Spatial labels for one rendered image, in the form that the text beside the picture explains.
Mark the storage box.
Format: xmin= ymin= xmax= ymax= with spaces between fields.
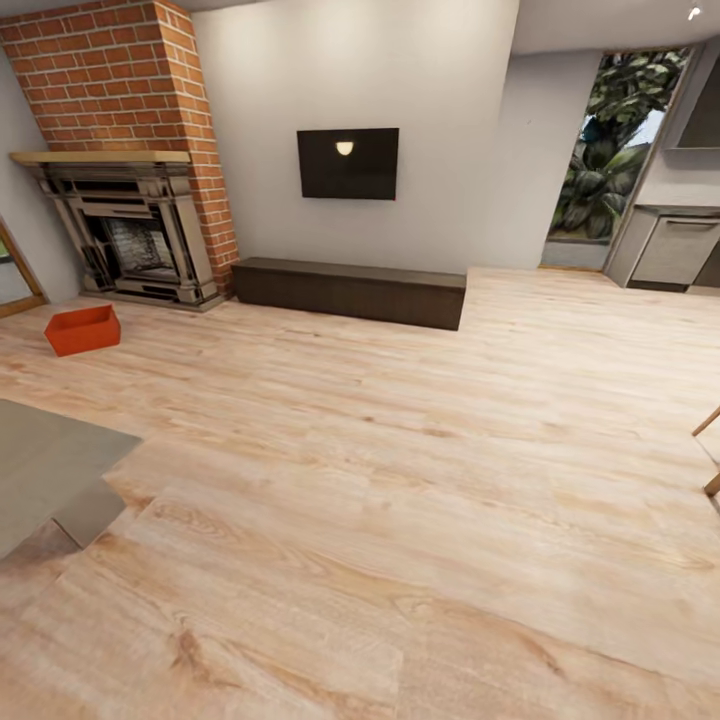
xmin=45 ymin=305 xmax=121 ymax=357

